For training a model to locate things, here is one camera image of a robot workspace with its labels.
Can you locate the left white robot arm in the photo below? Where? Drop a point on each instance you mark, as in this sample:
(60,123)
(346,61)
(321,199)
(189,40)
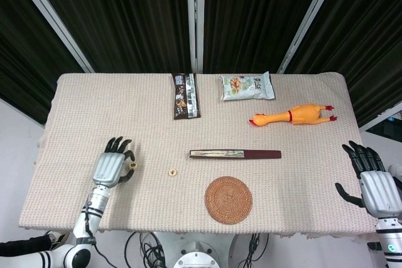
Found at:
(97,200)

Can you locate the yellow rubber chicken toy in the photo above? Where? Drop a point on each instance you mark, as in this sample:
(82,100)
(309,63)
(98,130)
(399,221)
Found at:
(301,112)

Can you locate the dark red folded fan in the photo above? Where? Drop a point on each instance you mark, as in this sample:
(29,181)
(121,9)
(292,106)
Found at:
(260,154)

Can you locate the brown snack packet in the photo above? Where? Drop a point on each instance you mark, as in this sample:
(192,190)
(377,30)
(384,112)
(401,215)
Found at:
(182,105)

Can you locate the white green snack bag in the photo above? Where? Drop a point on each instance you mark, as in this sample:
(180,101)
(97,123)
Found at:
(248,89)

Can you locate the round woven rattan coaster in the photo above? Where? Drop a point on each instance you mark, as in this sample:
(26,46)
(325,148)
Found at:
(228,200)

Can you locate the grey metal frame rail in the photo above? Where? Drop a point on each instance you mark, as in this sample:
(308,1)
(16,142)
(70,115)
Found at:
(381,116)

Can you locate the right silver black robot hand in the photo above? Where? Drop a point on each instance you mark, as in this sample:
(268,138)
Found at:
(381,191)

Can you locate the grey metal frame post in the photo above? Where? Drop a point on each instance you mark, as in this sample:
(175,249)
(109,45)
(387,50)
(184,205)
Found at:
(47,10)
(311,13)
(194,13)

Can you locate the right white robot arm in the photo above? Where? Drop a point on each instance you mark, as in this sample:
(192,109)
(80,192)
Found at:
(391,243)

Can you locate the beige waffle tablecloth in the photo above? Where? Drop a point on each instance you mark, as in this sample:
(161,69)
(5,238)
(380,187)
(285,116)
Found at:
(110,108)

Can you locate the white robot torso base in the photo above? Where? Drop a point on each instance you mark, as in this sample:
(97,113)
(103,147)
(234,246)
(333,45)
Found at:
(196,255)

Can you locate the wooden button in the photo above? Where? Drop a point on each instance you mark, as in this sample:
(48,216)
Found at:
(173,172)
(134,165)

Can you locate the black fabric object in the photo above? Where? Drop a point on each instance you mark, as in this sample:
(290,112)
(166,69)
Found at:
(25,243)

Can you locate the wooden button bottom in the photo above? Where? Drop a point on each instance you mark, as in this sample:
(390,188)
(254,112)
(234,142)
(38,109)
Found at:
(134,165)

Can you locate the black curtain panel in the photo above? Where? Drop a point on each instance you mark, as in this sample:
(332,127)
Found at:
(25,61)
(370,45)
(125,20)
(257,20)

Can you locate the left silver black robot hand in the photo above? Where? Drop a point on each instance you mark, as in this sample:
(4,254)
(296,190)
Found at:
(110,167)

